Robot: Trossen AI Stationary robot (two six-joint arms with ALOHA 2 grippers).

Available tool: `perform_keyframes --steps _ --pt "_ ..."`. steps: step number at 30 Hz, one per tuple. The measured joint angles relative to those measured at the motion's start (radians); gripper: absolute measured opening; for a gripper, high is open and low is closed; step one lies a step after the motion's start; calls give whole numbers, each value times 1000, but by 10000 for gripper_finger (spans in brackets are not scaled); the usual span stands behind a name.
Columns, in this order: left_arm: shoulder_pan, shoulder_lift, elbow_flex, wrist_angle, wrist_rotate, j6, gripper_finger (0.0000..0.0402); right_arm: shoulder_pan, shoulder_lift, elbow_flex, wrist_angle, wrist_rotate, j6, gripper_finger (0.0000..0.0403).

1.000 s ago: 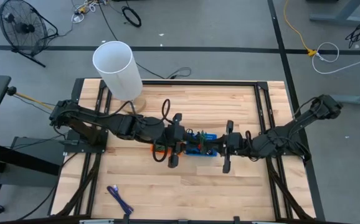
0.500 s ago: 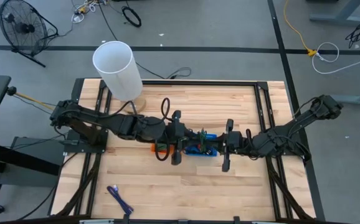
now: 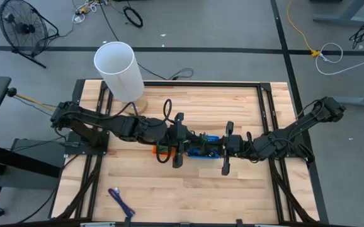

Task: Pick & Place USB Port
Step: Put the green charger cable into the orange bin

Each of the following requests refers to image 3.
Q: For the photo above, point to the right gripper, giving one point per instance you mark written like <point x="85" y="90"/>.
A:
<point x="229" y="127"/>

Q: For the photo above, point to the blue plastic bin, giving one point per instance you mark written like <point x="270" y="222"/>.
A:
<point x="197" y="154"/>

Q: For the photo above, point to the white cylinder lamp wooden base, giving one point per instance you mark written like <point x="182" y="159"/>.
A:
<point x="119" y="72"/>

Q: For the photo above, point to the black aluminium table frame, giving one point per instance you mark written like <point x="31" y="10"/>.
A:
<point x="201" y="84"/>

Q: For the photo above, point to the yellow rod with black knob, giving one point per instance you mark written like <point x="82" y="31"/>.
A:
<point x="11" y="92"/>

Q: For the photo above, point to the orange plastic bin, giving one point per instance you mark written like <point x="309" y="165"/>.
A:
<point x="154" y="150"/>

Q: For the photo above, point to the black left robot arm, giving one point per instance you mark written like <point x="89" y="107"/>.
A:
<point x="106" y="121"/>

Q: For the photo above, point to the black metal fan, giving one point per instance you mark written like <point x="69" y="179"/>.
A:
<point x="24" y="28"/>

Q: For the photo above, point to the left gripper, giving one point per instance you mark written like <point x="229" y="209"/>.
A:
<point x="179" y="118"/>

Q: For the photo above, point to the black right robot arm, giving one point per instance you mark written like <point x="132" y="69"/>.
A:
<point x="295" y="129"/>

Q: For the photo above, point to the gray desk base beam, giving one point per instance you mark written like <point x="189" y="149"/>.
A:
<point x="352" y="101"/>
<point x="342" y="19"/>

